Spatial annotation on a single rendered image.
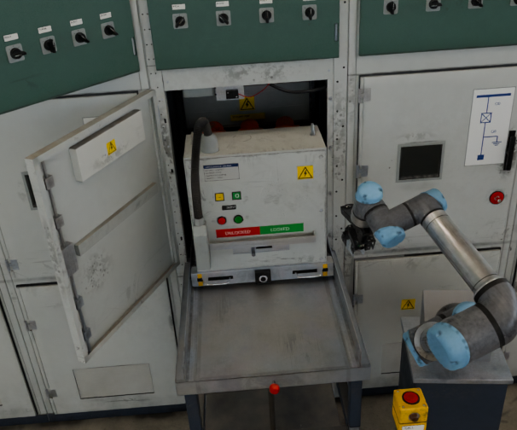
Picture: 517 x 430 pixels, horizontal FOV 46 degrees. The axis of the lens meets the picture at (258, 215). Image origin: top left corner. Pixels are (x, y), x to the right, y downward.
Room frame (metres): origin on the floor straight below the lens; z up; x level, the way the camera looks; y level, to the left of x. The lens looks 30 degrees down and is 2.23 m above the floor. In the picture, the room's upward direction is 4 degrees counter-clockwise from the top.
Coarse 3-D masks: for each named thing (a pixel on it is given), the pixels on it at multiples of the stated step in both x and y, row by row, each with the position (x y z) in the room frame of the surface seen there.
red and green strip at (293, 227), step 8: (280, 224) 1.90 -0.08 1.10; (288, 224) 1.91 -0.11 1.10; (296, 224) 1.91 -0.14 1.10; (216, 232) 1.90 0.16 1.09; (224, 232) 1.90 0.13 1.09; (232, 232) 1.90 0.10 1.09; (240, 232) 1.90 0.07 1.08; (248, 232) 1.90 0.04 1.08; (256, 232) 1.90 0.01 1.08; (264, 232) 1.90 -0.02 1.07; (272, 232) 1.90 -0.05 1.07; (280, 232) 1.90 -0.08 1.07
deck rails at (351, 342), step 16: (192, 256) 2.07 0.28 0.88; (336, 272) 1.86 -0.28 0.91; (192, 288) 1.89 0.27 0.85; (336, 288) 1.83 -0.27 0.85; (192, 304) 1.80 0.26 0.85; (336, 304) 1.74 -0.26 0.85; (192, 320) 1.70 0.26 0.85; (192, 336) 1.62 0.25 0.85; (352, 336) 1.54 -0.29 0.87; (192, 352) 1.53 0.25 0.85; (352, 352) 1.49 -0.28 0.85; (192, 368) 1.46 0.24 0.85; (352, 368) 1.42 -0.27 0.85
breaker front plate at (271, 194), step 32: (224, 160) 1.90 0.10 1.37; (256, 160) 1.90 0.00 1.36; (288, 160) 1.91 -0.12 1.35; (320, 160) 1.91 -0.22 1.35; (224, 192) 1.90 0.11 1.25; (256, 192) 1.90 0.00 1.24; (288, 192) 1.91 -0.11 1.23; (320, 192) 1.91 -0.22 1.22; (224, 224) 1.90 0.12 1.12; (256, 224) 1.90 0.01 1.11; (320, 224) 1.91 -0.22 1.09; (224, 256) 1.90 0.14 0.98; (256, 256) 1.90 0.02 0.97; (288, 256) 1.91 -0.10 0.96; (320, 256) 1.91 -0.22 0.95
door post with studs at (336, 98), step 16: (336, 64) 2.10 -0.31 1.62; (336, 80) 2.10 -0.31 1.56; (336, 96) 2.10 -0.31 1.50; (336, 112) 2.10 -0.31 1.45; (336, 128) 2.10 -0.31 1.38; (336, 144) 2.10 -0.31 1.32; (336, 160) 2.10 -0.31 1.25; (336, 176) 2.10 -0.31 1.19; (336, 192) 2.10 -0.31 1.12; (336, 208) 2.10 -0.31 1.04; (336, 224) 2.10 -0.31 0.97; (336, 240) 2.10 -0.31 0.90; (336, 384) 2.10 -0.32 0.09
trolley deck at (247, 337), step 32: (224, 288) 1.88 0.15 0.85; (256, 288) 1.87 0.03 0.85; (288, 288) 1.86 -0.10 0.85; (320, 288) 1.85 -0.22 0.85; (224, 320) 1.70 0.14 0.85; (256, 320) 1.69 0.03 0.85; (288, 320) 1.67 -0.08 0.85; (320, 320) 1.66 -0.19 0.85; (352, 320) 1.65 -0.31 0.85; (224, 352) 1.53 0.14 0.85; (256, 352) 1.52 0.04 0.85; (288, 352) 1.51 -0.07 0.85; (320, 352) 1.50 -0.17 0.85; (192, 384) 1.41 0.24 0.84; (224, 384) 1.41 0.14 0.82; (256, 384) 1.41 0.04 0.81; (288, 384) 1.41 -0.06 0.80
